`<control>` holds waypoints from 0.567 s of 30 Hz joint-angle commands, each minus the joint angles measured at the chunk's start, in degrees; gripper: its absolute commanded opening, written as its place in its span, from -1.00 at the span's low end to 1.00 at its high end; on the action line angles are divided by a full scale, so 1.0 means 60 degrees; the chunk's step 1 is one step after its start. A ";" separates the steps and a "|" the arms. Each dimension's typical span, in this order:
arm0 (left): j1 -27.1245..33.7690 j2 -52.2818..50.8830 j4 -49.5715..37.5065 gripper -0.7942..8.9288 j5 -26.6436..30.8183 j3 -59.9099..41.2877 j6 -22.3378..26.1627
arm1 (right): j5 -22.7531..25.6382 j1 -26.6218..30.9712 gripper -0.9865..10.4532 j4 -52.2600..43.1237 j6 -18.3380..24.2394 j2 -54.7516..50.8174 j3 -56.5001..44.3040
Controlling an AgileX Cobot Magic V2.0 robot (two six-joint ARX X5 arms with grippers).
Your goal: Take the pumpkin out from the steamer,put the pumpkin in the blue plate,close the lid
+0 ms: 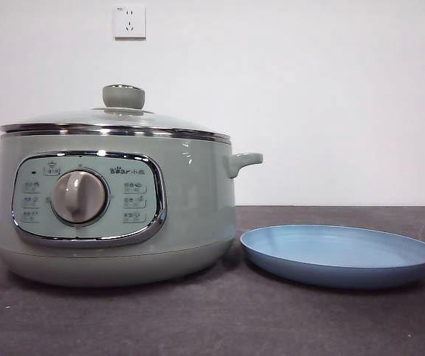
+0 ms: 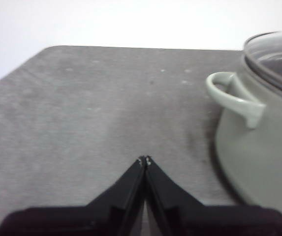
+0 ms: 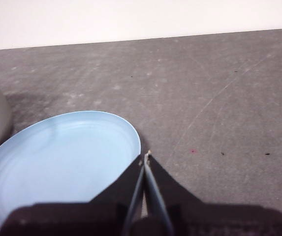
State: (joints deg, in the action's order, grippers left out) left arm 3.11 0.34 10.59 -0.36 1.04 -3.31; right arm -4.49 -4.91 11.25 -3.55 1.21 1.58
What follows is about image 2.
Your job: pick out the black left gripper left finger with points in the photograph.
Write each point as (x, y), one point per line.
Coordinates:
(101, 211)

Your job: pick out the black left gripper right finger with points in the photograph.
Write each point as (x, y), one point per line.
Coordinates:
(192, 216)

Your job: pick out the glass lid with green knob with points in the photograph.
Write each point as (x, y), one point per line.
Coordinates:
(276, 49)

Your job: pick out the pale green electric steamer pot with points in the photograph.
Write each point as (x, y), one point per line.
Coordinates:
(259, 157)

